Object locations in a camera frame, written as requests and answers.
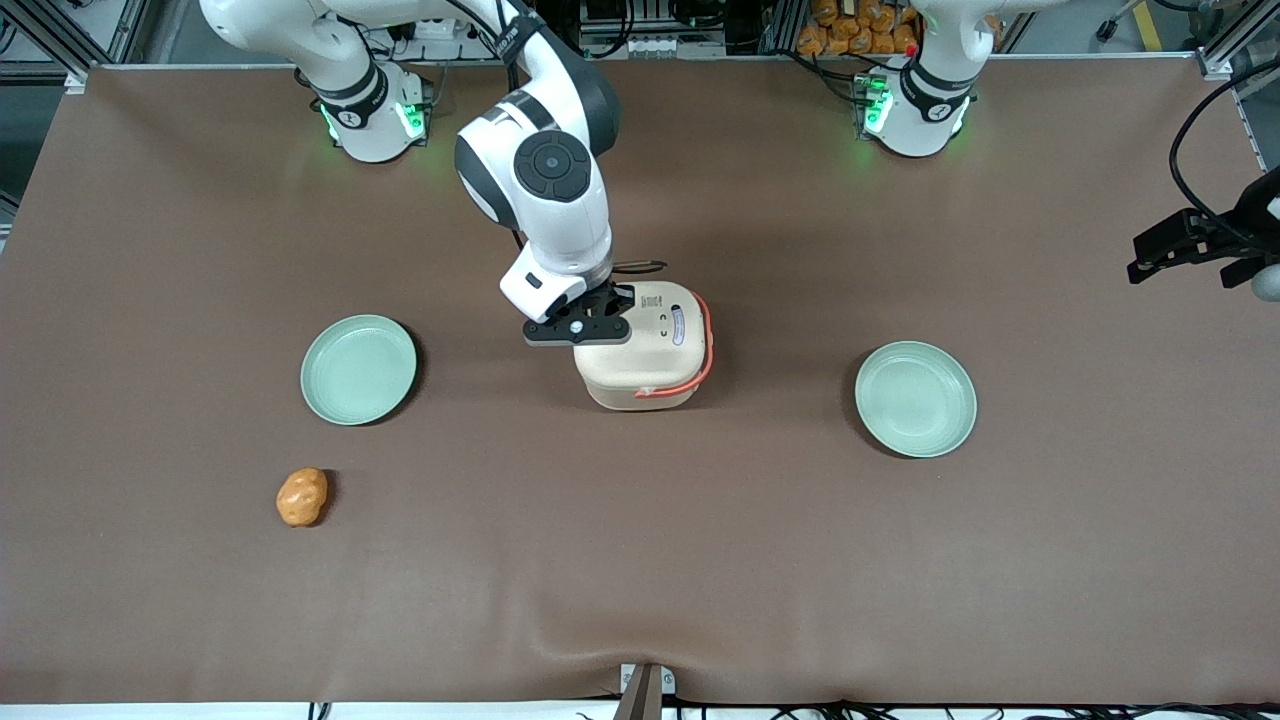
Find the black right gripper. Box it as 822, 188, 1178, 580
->
522, 283, 638, 349

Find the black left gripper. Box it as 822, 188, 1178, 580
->
1128, 208, 1264, 292

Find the cream rice cooker orange handle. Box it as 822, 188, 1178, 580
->
573, 281, 714, 412

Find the pale green round plate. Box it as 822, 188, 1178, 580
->
854, 340, 978, 459
300, 314, 418, 427

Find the brown table cloth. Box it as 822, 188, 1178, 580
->
0, 55, 1280, 707

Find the grey electronics box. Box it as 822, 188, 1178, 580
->
578, 0, 729, 59

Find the orange brown potato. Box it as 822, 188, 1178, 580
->
276, 467, 330, 528

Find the white power strip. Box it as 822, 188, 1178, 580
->
392, 10, 473, 43

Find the bag of orange snacks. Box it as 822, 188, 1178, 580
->
797, 0, 922, 58

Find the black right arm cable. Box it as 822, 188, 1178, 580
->
440, 0, 669, 275

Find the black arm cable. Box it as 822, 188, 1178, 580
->
1168, 58, 1280, 253
440, 0, 669, 275

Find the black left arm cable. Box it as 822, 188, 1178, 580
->
1168, 58, 1280, 253

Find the aluminium frame post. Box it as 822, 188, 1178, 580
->
0, 0, 151, 94
1193, 0, 1280, 83

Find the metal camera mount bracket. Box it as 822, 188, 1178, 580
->
612, 662, 678, 720

